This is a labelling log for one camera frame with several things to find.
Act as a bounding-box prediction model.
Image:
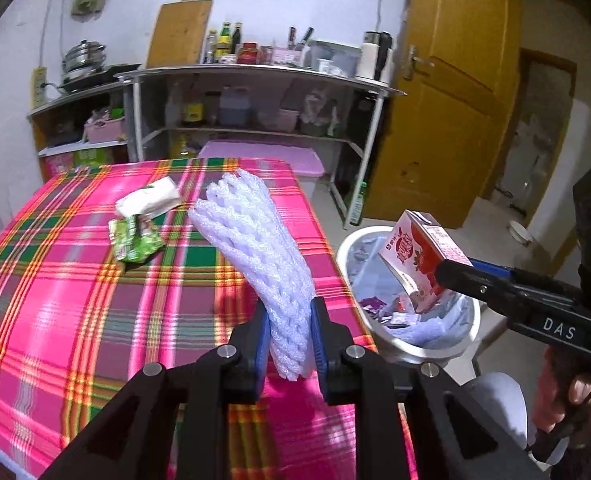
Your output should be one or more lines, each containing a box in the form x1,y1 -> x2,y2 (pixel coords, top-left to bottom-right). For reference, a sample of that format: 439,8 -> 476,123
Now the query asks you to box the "red white juice carton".
379,209 -> 472,314

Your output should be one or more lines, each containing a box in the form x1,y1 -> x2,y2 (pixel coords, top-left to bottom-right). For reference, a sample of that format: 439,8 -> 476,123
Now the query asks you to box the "purple snack wrapper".
359,296 -> 388,318

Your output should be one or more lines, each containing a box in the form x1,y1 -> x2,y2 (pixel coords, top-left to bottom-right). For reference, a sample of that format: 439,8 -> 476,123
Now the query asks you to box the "green pea snack bag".
108,216 -> 165,263

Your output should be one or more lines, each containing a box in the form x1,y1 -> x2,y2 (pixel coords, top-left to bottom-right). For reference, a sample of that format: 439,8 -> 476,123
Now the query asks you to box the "long white foam net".
188,169 -> 316,382

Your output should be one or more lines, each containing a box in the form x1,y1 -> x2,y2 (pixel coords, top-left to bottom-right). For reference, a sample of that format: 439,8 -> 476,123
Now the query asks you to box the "white paper packet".
115,177 -> 181,219

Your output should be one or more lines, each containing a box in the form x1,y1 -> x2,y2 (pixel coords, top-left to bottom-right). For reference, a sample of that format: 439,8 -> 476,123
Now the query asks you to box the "small white foam net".
385,306 -> 471,349

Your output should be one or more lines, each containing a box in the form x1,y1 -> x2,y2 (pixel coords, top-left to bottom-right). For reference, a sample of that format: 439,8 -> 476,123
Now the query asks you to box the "white round trash bin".
337,226 -> 481,366

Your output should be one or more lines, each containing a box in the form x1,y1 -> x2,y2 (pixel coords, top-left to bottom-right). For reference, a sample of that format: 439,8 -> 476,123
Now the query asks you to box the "person's right hand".
531,348 -> 591,443

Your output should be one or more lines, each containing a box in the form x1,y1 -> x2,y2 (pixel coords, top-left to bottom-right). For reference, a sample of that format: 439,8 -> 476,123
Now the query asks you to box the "green glass bottle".
349,181 -> 367,226

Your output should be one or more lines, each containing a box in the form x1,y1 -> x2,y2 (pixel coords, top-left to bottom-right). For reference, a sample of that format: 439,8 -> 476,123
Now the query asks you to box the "pink plaid tablecloth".
0,158 -> 373,479

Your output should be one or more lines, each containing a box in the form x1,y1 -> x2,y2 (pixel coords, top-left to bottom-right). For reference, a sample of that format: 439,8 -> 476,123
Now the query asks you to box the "yellow wooden door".
364,0 -> 521,229

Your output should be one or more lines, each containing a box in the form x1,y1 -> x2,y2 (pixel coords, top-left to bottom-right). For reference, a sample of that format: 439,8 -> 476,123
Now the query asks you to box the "pink lid storage box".
198,140 -> 325,198

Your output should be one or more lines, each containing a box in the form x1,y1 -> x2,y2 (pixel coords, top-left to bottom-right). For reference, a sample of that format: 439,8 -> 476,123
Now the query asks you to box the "white electric kettle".
355,30 -> 393,84

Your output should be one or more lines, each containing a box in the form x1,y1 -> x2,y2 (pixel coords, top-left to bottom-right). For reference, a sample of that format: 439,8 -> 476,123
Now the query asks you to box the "clear storage container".
304,39 -> 361,78

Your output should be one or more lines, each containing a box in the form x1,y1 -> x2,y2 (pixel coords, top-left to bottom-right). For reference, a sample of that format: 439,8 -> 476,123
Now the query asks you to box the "pink plastic basket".
84,118 -> 125,143

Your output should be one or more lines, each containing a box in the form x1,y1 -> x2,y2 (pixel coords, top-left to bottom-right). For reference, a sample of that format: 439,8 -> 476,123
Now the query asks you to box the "wooden side shelf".
27,81 -> 138,181

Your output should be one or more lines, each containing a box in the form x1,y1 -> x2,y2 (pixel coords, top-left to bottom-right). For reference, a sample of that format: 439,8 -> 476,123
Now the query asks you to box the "white metal shelf rack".
120,64 -> 396,226

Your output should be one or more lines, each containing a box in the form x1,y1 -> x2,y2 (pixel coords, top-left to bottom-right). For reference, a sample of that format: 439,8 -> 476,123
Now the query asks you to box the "purple liquid jug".
218,86 -> 251,128

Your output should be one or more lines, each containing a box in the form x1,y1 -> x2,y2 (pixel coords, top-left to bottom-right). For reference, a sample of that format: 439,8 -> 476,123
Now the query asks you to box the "red lidded jar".
237,41 -> 258,65

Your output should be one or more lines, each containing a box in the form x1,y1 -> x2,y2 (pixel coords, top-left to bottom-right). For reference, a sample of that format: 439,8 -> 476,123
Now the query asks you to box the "black induction cooker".
60,64 -> 139,94

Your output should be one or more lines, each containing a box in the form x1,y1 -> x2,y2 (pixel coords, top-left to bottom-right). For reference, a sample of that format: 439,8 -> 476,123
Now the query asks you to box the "dark soy sauce bottle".
230,22 -> 242,54

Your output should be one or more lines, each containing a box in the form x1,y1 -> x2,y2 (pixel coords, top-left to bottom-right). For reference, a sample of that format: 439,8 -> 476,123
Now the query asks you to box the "green oil bottle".
215,22 -> 231,61

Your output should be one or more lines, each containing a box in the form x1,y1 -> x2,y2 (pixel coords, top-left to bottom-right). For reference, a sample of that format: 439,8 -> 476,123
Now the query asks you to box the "steel steamer pot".
62,40 -> 105,73

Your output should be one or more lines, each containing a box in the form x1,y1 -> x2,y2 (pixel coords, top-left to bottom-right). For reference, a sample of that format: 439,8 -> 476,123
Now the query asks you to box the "wooden cutting board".
146,0 -> 213,68

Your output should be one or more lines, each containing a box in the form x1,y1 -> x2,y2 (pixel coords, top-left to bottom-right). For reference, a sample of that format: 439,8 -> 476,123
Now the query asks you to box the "power strip on wall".
30,66 -> 48,108

